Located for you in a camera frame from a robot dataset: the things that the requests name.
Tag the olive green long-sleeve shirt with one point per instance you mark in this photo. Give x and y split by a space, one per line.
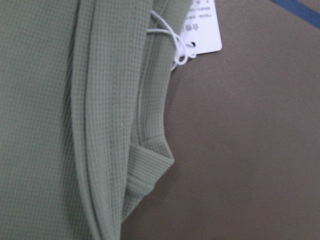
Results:
83 86

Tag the white paper price tag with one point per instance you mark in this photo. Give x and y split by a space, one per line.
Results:
200 32

